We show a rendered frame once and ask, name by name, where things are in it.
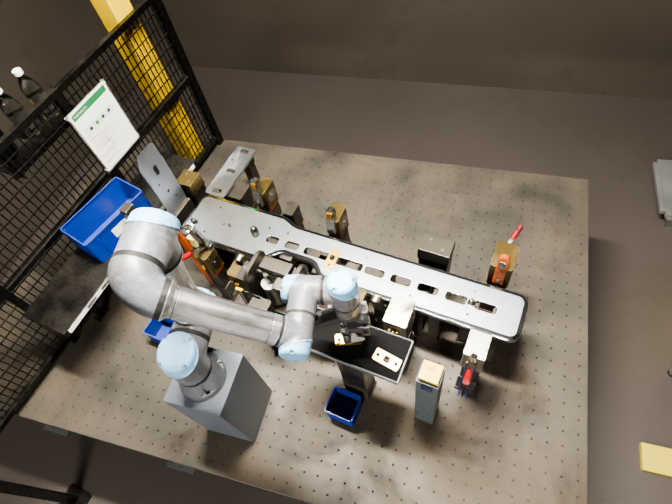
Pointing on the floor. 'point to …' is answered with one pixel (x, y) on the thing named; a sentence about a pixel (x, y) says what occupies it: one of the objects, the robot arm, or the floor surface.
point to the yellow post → (109, 11)
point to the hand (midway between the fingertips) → (347, 337)
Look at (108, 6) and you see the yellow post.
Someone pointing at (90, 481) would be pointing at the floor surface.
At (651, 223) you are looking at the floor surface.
